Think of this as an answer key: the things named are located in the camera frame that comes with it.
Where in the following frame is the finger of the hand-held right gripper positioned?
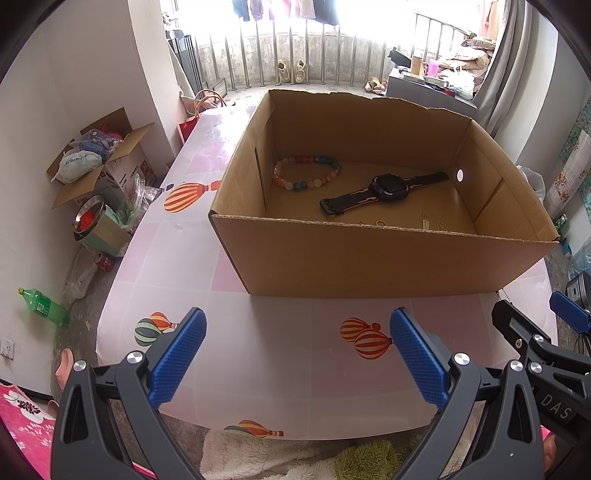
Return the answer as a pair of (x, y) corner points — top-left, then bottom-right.
(491, 299), (591, 408)
(549, 292), (591, 334)

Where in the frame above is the person's right hand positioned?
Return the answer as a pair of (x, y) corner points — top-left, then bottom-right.
(541, 427), (560, 472)

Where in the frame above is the steel bowl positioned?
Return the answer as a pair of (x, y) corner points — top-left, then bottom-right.
(73, 195), (106, 241)

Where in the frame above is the teal floral cloth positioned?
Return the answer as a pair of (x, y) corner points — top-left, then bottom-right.
(561, 99), (591, 222)

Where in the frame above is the pink slipper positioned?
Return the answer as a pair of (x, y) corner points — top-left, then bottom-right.
(55, 348), (75, 387)

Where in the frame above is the open cardboard carton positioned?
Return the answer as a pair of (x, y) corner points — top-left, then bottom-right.
(46, 107), (156, 209)

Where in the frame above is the white fluffy blanket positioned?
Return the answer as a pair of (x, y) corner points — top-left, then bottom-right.
(201, 427), (361, 480)

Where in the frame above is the row of hanging clothes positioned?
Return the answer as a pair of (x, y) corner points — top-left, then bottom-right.
(231, 0), (342, 26)

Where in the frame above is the green fleece garment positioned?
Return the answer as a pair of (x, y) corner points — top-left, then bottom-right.
(335, 438), (415, 480)

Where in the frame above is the green plastic bottle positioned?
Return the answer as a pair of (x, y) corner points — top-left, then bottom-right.
(18, 287), (70, 326)

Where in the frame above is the pink floral blanket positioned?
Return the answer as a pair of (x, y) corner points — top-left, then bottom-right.
(0, 381), (62, 480)

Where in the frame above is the pile of beige cloths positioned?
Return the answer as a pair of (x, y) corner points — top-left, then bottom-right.
(438, 37), (498, 75)

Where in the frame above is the brown cardboard box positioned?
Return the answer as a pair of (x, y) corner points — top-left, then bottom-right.
(209, 89), (560, 298)

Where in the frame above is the grey curtain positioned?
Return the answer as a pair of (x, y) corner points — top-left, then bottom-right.
(478, 0), (559, 139)

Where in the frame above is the pale plastic bag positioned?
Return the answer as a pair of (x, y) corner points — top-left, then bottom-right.
(443, 69), (476, 100)

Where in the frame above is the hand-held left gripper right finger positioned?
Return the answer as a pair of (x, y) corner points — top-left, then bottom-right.
(389, 306), (546, 480)

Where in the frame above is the grey cabinet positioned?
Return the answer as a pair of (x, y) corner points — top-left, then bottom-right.
(387, 69), (478, 123)

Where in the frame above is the clear plastic bag of scraps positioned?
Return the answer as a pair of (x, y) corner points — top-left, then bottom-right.
(117, 173), (160, 232)

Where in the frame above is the colourful bead bracelet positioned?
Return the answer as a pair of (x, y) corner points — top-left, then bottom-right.
(273, 155), (342, 191)

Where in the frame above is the black folded rack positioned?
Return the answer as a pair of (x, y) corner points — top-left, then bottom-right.
(166, 30), (204, 96)

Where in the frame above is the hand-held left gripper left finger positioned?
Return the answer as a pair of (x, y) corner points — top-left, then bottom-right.
(51, 307), (208, 480)

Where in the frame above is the white plastic bag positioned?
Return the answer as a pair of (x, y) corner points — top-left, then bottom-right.
(515, 165), (546, 204)

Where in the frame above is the pair of white shoes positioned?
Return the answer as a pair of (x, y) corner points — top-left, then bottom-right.
(278, 59), (308, 84)

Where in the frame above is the black box appliance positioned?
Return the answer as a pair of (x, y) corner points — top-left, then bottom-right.
(566, 272), (591, 306)

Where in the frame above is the floral paper roll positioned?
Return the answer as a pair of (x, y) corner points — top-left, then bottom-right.
(545, 168), (576, 217)

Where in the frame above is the red gift bag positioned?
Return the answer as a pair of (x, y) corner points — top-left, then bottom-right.
(179, 90), (229, 144)

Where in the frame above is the black pink smartwatch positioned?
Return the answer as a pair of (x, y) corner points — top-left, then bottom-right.
(320, 172), (450, 216)

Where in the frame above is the metal balcony railing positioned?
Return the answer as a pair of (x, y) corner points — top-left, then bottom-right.
(166, 9), (490, 88)

